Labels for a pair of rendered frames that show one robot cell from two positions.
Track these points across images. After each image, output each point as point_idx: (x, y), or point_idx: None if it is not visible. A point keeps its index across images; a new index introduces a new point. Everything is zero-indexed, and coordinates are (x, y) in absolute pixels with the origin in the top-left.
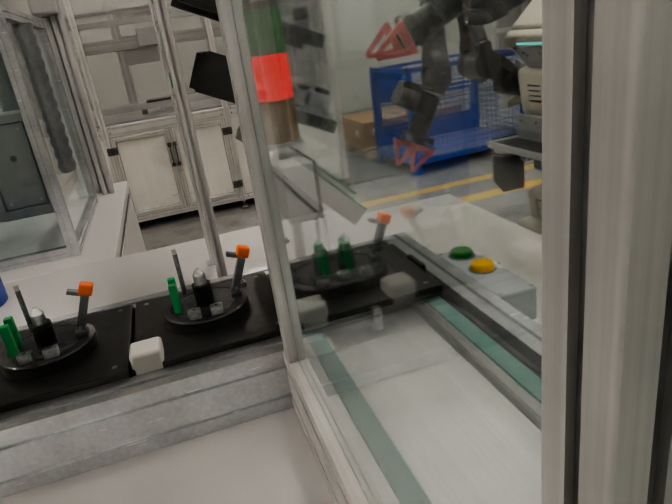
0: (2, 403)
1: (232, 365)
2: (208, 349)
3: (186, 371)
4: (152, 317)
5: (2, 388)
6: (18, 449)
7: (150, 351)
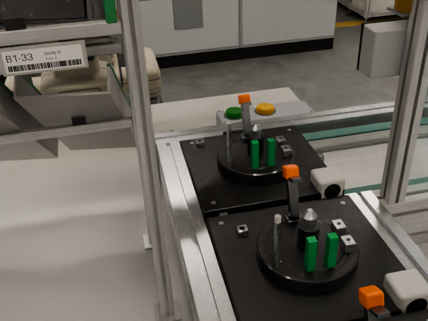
0: None
1: (407, 234)
2: (388, 247)
3: (420, 265)
4: (303, 309)
5: None
6: None
7: (420, 274)
